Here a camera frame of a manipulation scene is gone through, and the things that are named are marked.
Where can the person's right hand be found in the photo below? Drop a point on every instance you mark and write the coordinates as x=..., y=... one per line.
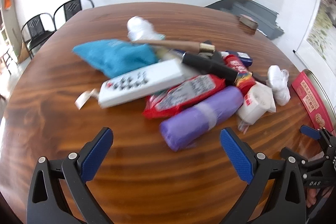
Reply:
x=313, y=197

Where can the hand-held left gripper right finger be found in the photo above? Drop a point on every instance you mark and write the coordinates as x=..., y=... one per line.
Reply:
x=236, y=155

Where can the white tissue pack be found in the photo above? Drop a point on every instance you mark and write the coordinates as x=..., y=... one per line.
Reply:
x=256, y=103

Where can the red printed snack tube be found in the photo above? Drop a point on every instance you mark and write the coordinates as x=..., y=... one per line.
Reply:
x=237, y=66

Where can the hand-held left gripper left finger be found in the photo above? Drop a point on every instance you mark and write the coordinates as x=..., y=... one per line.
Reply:
x=97, y=153

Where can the brown wooden stick gold cap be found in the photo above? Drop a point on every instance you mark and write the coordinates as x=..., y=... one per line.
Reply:
x=178, y=44

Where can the grey staircase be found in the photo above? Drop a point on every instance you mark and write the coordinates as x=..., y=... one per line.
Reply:
x=257, y=11

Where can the red snack packet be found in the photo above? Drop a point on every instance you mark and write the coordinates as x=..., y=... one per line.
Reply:
x=189, y=90

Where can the red rectangular box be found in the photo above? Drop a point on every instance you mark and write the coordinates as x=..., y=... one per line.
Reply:
x=309, y=98

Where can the wooden desk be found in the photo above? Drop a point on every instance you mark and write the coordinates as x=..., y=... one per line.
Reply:
x=157, y=187

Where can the purple garbage bag roll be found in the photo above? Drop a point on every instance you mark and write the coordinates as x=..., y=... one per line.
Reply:
x=194, y=119

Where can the white crumpled plastic bag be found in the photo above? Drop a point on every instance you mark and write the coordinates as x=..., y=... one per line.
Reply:
x=139, y=27

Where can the orange wall sign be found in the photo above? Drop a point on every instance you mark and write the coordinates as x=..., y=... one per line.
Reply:
x=8, y=3

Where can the teal cloth pouch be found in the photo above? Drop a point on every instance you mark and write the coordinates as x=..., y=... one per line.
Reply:
x=118, y=56

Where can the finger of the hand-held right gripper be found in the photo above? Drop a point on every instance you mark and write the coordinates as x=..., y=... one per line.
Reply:
x=309, y=131
x=291, y=154

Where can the hanging landscape scroll painting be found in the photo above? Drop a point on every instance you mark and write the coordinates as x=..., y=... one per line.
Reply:
x=325, y=29

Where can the small pink box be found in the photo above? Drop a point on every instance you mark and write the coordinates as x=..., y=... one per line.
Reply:
x=248, y=19

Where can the white plastic bag bundle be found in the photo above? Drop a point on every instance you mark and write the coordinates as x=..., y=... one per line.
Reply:
x=277, y=75
x=282, y=96

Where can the white remote control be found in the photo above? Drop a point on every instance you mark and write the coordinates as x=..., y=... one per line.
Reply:
x=136, y=82

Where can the black metal chair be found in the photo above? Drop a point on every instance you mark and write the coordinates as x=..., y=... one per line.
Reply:
x=36, y=27
x=73, y=7

